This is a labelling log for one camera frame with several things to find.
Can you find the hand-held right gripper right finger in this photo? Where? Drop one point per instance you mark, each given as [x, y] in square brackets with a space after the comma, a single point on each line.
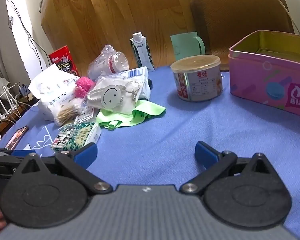
[205, 153]

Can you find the pink tin box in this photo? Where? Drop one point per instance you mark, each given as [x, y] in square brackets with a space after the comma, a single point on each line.
[270, 80]

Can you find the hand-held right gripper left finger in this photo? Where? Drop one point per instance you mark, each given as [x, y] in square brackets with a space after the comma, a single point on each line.
[86, 153]

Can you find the round can with plastic lid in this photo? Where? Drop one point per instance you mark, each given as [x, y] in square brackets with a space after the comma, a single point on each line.
[198, 80]

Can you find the red snack packet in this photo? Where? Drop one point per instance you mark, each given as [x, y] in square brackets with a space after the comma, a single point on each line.
[65, 60]

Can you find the black smartphone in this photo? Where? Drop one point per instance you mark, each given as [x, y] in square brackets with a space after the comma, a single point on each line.
[16, 137]

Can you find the brown chair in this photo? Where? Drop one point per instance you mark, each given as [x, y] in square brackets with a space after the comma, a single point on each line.
[240, 17]

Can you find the white drink carton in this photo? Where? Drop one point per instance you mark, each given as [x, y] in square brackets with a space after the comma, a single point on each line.
[142, 52]

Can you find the white router with antennas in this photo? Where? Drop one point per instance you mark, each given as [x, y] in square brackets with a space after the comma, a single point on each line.
[2, 102]

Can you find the green cloth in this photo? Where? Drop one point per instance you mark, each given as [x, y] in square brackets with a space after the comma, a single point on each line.
[140, 115]

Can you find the green patterned small box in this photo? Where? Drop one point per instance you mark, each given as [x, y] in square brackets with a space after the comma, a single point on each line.
[77, 136]

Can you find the bag of cotton swabs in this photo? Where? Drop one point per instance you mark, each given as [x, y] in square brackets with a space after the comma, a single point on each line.
[68, 112]

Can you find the wooden board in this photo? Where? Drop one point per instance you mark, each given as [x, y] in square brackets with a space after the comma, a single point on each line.
[102, 17]

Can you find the clear packet with barcode label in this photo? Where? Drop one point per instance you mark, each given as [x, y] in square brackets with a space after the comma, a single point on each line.
[137, 73]

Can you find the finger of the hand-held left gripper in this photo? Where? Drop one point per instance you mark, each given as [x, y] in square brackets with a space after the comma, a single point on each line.
[22, 152]

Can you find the blue tablecloth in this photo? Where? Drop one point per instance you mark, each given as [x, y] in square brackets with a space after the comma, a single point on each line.
[160, 135]

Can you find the green plastic mug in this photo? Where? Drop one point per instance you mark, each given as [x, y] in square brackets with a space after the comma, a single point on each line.
[185, 45]

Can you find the white plastic packet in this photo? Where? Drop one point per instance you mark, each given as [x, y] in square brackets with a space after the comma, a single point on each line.
[50, 92]

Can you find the pink fluffy scrunchie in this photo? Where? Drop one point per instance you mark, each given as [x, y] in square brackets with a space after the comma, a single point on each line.
[84, 86]

